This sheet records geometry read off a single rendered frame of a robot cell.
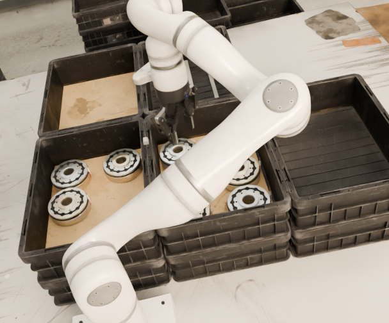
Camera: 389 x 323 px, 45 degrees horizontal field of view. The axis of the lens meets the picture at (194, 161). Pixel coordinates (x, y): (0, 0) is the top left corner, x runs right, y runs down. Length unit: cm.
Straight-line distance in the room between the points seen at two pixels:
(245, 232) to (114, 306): 37
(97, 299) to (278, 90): 44
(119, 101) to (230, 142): 85
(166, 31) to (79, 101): 78
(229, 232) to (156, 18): 49
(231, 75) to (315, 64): 100
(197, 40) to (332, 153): 57
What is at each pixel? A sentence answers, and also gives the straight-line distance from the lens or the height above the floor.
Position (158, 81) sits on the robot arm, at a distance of 98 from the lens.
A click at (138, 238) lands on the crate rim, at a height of 92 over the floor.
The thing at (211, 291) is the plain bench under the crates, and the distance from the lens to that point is 117.
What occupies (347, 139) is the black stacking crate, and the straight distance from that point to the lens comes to 131.
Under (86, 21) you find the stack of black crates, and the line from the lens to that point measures 277.
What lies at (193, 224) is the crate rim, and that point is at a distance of 100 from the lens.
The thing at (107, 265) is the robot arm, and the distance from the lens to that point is 78.
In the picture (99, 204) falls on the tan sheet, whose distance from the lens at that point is 123.
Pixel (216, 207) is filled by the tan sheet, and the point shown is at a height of 83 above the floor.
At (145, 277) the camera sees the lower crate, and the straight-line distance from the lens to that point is 115.
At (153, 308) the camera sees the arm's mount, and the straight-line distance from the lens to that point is 109.
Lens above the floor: 171
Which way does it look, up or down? 44 degrees down
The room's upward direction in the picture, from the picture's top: 12 degrees counter-clockwise
